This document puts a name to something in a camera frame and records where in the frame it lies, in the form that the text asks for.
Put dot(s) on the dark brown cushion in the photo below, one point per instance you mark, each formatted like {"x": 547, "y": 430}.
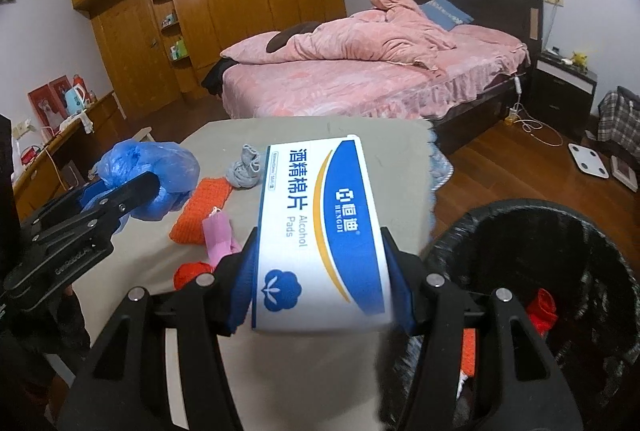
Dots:
{"x": 285, "y": 38}

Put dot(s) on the wooden sideboard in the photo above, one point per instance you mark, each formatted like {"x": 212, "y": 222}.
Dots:
{"x": 100, "y": 111}

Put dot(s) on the wooden wardrobe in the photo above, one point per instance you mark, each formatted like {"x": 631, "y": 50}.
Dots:
{"x": 240, "y": 1}

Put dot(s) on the small wooden stool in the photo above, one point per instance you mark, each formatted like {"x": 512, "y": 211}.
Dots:
{"x": 142, "y": 133}

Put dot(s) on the plaid cloth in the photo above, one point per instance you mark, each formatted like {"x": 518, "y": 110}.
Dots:
{"x": 620, "y": 121}

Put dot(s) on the blue pillow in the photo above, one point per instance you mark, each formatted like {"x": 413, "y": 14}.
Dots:
{"x": 445, "y": 13}

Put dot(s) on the red bottle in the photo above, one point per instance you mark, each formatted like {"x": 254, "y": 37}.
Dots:
{"x": 78, "y": 81}

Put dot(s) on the pink pillow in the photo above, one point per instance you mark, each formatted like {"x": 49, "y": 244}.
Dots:
{"x": 490, "y": 36}

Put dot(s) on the orange knitted cloth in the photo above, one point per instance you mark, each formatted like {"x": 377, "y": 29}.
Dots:
{"x": 197, "y": 213}

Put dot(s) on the grey tablecloth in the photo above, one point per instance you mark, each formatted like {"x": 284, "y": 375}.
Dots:
{"x": 225, "y": 131}

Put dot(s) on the white and blue box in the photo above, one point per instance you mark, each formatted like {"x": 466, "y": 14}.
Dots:
{"x": 320, "y": 236}

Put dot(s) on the dark cloth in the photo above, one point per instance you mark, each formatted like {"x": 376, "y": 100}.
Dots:
{"x": 215, "y": 76}

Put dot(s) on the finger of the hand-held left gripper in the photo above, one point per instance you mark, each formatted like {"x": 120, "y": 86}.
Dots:
{"x": 60, "y": 211}
{"x": 135, "y": 188}

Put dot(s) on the trash bin with black bag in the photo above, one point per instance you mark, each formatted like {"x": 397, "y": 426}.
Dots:
{"x": 575, "y": 261}

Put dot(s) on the red picture frame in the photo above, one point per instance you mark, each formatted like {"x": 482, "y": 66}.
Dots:
{"x": 40, "y": 103}
{"x": 59, "y": 86}

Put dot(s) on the grey sock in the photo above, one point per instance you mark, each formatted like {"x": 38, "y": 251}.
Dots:
{"x": 242, "y": 171}

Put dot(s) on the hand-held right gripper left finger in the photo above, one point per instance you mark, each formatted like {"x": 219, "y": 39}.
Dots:
{"x": 240, "y": 291}

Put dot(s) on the red plastic bag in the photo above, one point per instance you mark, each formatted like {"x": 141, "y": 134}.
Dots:
{"x": 542, "y": 311}
{"x": 192, "y": 273}

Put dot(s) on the blue plastic bag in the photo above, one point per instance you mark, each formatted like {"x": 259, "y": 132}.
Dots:
{"x": 150, "y": 171}

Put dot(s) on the pink packet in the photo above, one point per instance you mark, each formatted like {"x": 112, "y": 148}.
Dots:
{"x": 217, "y": 236}

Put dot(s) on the green bottle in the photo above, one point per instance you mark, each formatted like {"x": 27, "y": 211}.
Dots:
{"x": 178, "y": 50}

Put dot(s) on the light blue quilted cloth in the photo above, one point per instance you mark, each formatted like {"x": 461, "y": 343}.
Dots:
{"x": 440, "y": 171}

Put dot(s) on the wooden door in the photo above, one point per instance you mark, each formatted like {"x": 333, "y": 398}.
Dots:
{"x": 135, "y": 56}

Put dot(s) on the white power strip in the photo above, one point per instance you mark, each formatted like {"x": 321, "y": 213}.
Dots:
{"x": 518, "y": 86}

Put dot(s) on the orange foam net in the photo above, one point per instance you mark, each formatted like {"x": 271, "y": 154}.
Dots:
{"x": 468, "y": 351}

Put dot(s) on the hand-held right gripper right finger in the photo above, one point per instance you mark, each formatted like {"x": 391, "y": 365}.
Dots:
{"x": 402, "y": 291}

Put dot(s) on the white bathroom scale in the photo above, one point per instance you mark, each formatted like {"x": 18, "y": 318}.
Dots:
{"x": 590, "y": 158}

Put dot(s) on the yellow plush toy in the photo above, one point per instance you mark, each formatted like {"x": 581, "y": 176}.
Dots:
{"x": 579, "y": 58}

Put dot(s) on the dark nightstand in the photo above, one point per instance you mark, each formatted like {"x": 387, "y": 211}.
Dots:
{"x": 560, "y": 101}

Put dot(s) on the scale with dark top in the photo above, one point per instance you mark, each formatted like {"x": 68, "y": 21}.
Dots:
{"x": 625, "y": 171}

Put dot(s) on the dark wooden bed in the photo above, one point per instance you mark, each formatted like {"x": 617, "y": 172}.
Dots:
{"x": 350, "y": 86}

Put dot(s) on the pink quilt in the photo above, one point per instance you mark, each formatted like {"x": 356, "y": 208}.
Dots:
{"x": 350, "y": 41}

